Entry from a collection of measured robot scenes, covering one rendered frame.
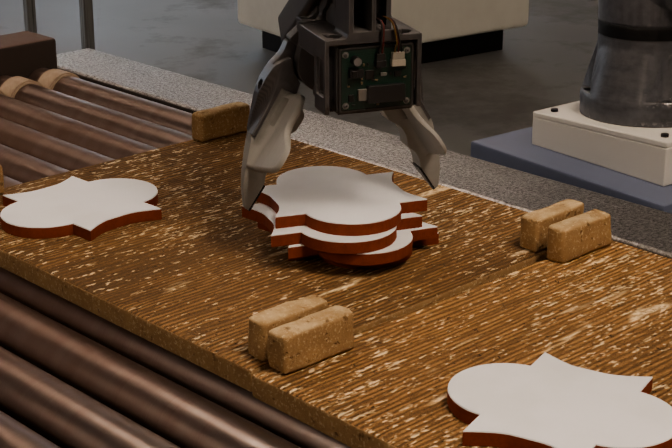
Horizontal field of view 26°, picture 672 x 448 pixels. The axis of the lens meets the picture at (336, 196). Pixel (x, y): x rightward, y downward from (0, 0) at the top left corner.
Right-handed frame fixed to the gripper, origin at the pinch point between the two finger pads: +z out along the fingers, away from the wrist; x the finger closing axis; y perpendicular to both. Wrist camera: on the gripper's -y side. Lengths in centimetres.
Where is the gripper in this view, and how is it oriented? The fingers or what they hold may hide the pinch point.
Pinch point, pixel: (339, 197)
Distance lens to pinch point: 109.1
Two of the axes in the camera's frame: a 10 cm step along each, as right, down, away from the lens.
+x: 9.4, -1.1, 3.1
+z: 0.0, 9.4, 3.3
